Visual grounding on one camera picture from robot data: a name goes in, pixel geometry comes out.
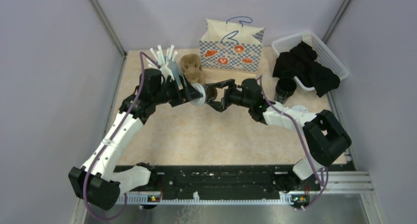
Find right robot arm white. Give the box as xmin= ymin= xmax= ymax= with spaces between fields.
xmin=204 ymin=78 xmax=352 ymax=191

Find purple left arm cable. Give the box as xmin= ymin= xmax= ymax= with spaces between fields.
xmin=81 ymin=52 xmax=162 ymax=223

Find cardboard cup carrier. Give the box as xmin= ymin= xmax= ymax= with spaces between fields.
xmin=180 ymin=54 xmax=206 ymax=85

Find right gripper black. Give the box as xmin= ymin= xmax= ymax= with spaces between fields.
xmin=204 ymin=80 xmax=252 ymax=112

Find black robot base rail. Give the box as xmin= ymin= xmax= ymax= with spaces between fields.
xmin=133 ymin=165 xmax=320 ymax=201

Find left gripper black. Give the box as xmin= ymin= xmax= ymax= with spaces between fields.
xmin=152 ymin=73 xmax=203 ymax=107

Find stack of black cups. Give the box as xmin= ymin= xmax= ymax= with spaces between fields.
xmin=274 ymin=78 xmax=297 ymax=104

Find blue straw holder cup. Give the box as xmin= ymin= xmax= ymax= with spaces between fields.
xmin=171 ymin=62 xmax=181 ymax=86

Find checkered paper takeout bag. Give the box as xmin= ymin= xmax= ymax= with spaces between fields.
xmin=199 ymin=16 xmax=265 ymax=73

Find white plastic basket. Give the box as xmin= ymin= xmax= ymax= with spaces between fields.
xmin=272 ymin=31 xmax=349 ymax=97

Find white wrapped straws bundle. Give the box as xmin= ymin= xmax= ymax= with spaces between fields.
xmin=147 ymin=45 xmax=178 ymax=79

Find black cloth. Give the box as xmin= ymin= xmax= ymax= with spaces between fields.
xmin=272 ymin=41 xmax=341 ymax=97

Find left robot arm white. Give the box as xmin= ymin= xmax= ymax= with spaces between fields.
xmin=68 ymin=68 xmax=206 ymax=211

